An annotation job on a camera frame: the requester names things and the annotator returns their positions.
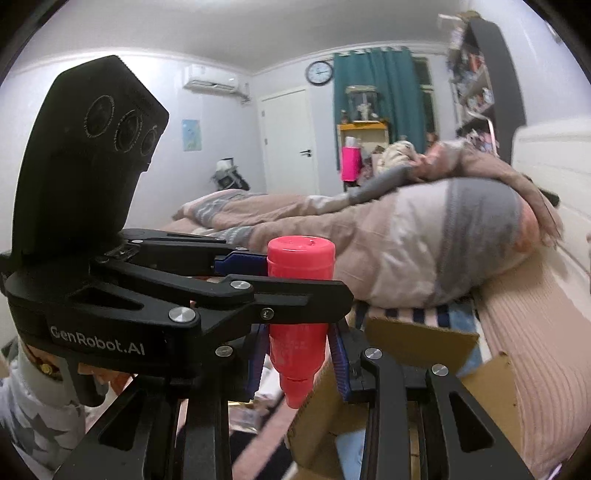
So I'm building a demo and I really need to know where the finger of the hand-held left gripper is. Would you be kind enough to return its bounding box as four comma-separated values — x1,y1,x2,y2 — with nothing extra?
111,228,269,278
93,262,355,357

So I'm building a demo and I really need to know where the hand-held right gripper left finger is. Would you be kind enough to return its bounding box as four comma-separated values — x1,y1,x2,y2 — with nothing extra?
53,323,271,480

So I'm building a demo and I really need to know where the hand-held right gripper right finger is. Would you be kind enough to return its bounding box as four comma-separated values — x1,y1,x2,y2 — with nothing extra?
328,318,536,480

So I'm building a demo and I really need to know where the red plastic bottle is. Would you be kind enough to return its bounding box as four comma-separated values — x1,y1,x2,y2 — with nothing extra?
267,235,337,409

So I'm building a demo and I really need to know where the person's left hand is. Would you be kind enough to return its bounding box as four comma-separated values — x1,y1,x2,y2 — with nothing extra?
78,364,139,398

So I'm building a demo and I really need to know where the cardboard box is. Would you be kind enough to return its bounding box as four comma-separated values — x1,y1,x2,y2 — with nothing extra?
286,305,529,480

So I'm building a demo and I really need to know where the folded stroller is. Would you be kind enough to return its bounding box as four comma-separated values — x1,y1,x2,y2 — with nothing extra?
212,158,250,191

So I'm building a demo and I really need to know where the pink and grey quilt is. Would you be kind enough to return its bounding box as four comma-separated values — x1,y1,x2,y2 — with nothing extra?
172,138,564,310

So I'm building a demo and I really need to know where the striped blanket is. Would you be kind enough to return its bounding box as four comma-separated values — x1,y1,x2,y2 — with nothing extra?
355,302,481,335

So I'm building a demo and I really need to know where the white door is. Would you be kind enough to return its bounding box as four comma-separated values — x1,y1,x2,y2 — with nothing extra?
259,89,320,195

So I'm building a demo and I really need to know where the pink thermos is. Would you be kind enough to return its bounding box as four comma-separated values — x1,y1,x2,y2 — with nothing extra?
341,138,362,182

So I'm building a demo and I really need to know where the white air conditioner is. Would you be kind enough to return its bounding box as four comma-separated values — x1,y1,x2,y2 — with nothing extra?
182,65,242,96

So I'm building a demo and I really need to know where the beige plush toy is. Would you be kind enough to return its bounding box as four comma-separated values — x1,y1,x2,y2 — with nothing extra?
372,141,421,176

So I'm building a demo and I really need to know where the yellow shelf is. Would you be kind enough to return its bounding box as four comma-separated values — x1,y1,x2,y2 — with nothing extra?
336,121,389,190

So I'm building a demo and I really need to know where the glass dome display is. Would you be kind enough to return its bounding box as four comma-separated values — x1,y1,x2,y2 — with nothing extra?
345,85,380,123

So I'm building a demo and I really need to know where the pink ribbed bed sheet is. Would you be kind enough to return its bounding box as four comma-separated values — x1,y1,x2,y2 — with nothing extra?
475,240,591,478

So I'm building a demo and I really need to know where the teal curtain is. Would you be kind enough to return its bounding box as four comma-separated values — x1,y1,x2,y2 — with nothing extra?
333,47,428,153

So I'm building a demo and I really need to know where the white headboard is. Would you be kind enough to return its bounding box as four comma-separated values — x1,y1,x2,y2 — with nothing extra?
512,115,591,296

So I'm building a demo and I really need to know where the dark bookshelf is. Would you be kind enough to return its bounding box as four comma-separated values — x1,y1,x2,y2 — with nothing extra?
445,11,527,162

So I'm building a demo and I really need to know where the wall poster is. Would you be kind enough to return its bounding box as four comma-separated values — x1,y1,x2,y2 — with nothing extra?
182,119,204,152

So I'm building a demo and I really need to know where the beaded bracelet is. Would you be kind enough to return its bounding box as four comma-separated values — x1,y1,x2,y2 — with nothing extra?
25,348,65,381

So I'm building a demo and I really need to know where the round wall clock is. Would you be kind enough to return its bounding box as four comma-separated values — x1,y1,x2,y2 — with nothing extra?
306,60,334,86

